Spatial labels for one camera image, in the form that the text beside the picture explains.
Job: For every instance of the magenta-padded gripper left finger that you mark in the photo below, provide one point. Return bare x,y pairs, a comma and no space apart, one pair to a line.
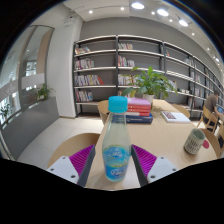
63,168

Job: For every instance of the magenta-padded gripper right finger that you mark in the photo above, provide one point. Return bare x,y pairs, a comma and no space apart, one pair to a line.
161,168

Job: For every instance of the clear bottle with blue cap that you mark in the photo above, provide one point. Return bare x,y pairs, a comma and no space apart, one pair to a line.
116,146

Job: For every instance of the round-backed wooden chair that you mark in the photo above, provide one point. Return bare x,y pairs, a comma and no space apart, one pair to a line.
183,110
103,111
211,140
73,143

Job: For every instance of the grey patterned mug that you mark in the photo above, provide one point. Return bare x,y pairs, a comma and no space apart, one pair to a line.
194,142

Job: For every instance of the dark blue book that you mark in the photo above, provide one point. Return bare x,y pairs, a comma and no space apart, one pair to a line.
140,119

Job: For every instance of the flat white book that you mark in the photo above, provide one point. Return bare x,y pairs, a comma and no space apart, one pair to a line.
176,116

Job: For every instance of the red book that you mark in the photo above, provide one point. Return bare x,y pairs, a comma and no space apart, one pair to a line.
139,109

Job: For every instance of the group of slatted wooden chairs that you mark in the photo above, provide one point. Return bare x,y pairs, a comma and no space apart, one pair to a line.
206,116

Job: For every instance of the pink book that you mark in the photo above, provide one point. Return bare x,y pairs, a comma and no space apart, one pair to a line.
139,101

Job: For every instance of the small green potted plant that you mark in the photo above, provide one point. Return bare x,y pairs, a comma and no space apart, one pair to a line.
44,92
5,110

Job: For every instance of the leafy green potted plant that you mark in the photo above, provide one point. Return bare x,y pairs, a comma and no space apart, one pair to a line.
150,83

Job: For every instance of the grey shelf unit with books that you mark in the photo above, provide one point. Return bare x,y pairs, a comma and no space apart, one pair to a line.
100,71

